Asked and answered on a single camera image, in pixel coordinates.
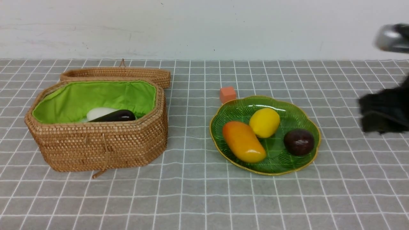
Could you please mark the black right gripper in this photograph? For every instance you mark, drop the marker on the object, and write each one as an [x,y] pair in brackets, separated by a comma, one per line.
[386,111]

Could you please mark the white toy radish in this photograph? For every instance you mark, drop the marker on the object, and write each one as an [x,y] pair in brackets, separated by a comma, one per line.
[99,112]

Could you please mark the dark purple toy plum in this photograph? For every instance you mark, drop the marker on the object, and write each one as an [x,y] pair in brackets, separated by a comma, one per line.
[299,142]

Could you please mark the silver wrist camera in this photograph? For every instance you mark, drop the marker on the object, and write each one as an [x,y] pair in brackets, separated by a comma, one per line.
[393,38]

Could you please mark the grey checked tablecloth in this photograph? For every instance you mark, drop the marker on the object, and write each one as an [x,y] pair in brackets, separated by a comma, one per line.
[357,182]

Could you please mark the orange yellow toy mango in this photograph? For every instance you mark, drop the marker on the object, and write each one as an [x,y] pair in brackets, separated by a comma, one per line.
[243,142]

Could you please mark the purple toy eggplant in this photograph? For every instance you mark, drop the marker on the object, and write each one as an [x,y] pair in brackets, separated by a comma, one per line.
[117,116]

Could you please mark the green glass leaf plate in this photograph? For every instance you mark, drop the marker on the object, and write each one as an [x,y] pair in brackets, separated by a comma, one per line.
[278,160]

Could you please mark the small orange cube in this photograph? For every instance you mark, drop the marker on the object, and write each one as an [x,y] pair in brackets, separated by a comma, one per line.
[227,94]

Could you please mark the woven rattan basket lid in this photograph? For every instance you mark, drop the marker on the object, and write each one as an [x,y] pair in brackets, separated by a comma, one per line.
[158,76]

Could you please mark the woven rattan basket green lining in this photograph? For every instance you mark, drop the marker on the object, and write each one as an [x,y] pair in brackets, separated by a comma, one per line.
[69,144]

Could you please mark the yellow toy lemon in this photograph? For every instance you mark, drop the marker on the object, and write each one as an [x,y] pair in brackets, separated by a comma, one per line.
[265,122]

